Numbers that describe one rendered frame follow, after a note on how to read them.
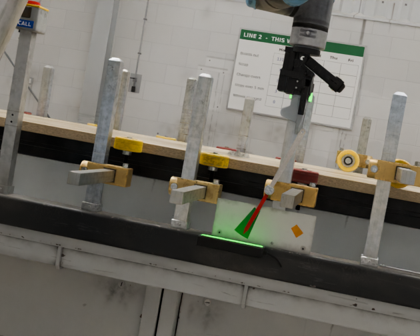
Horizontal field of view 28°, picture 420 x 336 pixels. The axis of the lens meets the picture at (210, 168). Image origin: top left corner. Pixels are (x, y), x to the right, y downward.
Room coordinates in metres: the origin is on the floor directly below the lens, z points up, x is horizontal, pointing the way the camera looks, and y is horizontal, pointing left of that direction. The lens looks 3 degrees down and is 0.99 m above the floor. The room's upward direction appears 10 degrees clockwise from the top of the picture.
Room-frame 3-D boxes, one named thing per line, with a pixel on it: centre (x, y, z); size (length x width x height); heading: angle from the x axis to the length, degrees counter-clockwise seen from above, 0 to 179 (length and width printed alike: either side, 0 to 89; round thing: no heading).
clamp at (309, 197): (2.17, -0.22, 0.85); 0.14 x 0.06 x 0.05; 80
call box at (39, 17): (2.30, 0.55, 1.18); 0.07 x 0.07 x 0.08; 80
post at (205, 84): (2.21, 0.05, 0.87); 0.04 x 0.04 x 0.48; 80
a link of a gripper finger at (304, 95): (2.07, -0.20, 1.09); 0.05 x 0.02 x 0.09; 170
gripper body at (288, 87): (2.09, -0.18, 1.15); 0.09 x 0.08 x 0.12; 80
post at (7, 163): (2.30, 0.56, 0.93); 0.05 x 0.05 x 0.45; 80
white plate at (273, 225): (2.15, -0.16, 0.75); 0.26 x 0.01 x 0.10; 80
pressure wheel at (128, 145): (2.36, 0.24, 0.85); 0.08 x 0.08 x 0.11
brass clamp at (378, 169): (2.12, -0.46, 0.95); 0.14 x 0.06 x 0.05; 80
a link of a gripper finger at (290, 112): (2.08, -0.18, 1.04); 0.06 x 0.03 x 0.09; 80
